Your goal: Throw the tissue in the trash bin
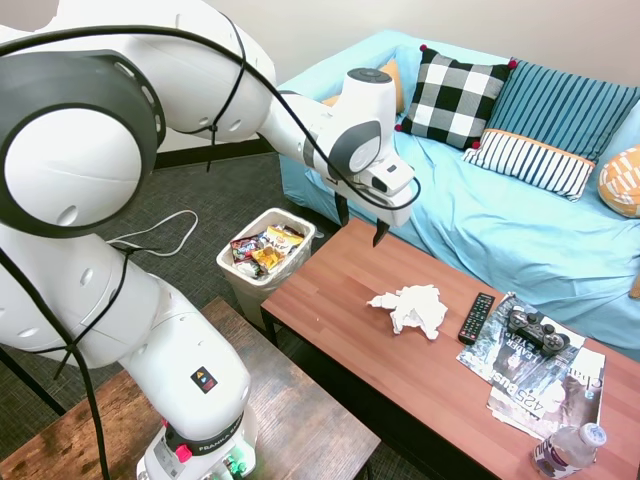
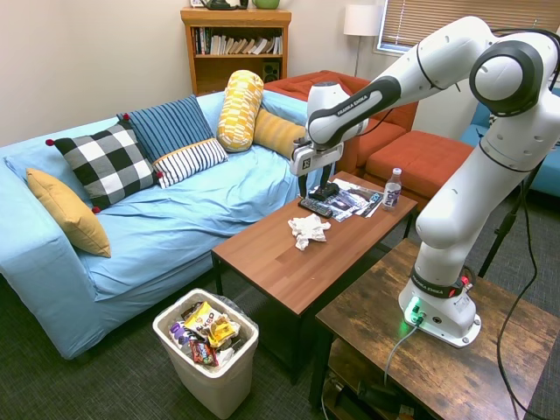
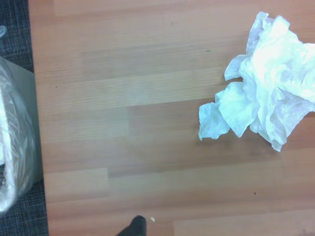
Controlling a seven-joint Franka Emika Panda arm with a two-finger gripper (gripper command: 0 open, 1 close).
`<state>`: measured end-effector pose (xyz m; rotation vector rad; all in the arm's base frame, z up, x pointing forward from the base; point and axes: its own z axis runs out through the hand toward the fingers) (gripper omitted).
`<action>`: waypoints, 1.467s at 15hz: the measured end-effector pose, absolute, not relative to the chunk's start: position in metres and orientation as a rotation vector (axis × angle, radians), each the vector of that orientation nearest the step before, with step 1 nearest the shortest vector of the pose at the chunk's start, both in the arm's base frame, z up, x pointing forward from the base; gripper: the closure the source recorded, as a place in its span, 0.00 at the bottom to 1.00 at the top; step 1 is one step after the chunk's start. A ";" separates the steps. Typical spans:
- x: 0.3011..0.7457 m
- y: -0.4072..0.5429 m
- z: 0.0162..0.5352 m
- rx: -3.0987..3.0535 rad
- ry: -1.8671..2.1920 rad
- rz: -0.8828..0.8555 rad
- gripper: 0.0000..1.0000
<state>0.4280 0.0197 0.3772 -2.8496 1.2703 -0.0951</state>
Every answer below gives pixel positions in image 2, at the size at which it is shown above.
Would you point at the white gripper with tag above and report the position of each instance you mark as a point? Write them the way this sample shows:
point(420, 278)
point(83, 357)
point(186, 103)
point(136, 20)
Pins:
point(321, 156)

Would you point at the white tissue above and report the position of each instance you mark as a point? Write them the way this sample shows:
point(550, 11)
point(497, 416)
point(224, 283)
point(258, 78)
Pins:
point(308, 229)

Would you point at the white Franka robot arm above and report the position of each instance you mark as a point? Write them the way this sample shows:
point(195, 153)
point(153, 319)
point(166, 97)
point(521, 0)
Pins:
point(459, 197)

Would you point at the white plastic trash bin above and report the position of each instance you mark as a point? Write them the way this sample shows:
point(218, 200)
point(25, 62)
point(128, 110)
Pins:
point(219, 389)

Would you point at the black game controller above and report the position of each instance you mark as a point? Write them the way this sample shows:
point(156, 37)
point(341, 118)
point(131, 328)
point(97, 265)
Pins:
point(324, 193)

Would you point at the black remote control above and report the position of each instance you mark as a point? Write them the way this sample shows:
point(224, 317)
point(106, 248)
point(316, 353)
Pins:
point(318, 210)

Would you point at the glossy dark cover magazine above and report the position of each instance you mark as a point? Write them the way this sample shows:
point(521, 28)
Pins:
point(347, 203)

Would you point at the mustard striped pillow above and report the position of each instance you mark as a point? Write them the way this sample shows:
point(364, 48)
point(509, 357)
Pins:
point(275, 131)

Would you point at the clear plastic bottle purple label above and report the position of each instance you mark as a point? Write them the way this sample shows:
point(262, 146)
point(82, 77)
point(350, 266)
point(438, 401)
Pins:
point(391, 197)

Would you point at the orange armchair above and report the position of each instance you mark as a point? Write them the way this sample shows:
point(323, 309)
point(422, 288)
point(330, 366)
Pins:
point(387, 127)

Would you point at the reddish wooden coffee table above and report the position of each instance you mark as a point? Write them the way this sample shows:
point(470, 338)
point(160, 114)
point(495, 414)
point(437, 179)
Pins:
point(284, 271)

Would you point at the yellow white patterned bolster pillow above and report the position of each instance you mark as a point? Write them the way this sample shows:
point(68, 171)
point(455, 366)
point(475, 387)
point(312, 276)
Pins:
point(238, 109)

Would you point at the orange ottoman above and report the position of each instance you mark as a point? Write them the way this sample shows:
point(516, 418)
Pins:
point(415, 153)

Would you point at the black speaker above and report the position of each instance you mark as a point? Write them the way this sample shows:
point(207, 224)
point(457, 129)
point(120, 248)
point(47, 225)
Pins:
point(271, 71)

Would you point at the white navy striped pillow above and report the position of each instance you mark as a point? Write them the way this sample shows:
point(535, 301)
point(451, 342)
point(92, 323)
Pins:
point(192, 159)

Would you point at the wooden bookshelf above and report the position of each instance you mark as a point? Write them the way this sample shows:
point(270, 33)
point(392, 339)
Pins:
point(236, 74)

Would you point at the rustic dark wooden table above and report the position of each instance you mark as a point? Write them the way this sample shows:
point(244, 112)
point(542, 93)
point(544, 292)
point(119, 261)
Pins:
point(372, 315)

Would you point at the light blue sofa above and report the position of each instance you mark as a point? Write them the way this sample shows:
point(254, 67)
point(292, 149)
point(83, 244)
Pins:
point(175, 227)

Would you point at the blue striped pillow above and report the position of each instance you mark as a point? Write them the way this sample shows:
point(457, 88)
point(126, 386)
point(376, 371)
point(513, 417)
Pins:
point(170, 122)

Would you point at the row of books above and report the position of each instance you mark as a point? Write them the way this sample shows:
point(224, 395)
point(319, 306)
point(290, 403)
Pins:
point(238, 45)

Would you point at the white shade floor lamp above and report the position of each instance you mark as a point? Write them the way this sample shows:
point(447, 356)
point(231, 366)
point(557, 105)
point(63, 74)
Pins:
point(361, 19)

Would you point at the yellow chips bag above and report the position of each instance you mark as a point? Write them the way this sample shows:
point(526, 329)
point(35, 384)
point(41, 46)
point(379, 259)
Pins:
point(202, 318)

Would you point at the green pot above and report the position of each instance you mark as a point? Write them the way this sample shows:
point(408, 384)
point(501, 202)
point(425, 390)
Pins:
point(266, 3)

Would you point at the wooden window blinds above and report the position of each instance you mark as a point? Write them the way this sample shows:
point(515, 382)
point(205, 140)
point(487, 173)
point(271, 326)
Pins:
point(415, 22)

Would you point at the black tripod stand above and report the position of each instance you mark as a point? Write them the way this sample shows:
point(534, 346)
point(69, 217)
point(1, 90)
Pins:
point(503, 227)

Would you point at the black white shelf ornament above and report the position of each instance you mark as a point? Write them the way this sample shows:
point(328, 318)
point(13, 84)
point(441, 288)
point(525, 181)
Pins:
point(223, 4)

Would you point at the purple snack bag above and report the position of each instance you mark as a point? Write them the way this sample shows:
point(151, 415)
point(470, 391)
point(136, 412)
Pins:
point(180, 334)

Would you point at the red snack wrapper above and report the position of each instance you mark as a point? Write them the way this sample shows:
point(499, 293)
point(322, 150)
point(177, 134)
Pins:
point(203, 352)

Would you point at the black white checkered pillow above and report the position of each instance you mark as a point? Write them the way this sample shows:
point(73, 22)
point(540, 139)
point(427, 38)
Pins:
point(109, 162)

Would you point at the black power brick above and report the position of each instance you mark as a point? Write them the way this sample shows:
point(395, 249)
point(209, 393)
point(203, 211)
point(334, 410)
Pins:
point(378, 396)

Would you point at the blue chair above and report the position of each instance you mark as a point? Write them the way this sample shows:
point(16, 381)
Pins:
point(547, 179)

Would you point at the plain mustard yellow pillow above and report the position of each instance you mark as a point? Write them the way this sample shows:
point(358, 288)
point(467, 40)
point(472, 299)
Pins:
point(70, 214)

